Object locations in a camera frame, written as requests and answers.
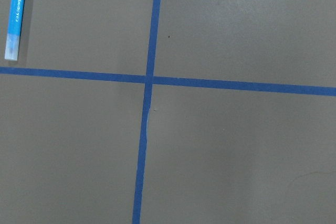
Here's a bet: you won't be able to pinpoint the blue highlighter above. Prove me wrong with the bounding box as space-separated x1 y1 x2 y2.
4 0 25 61

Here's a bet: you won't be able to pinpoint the blue tape grid lines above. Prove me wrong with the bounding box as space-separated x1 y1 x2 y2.
1 0 335 223

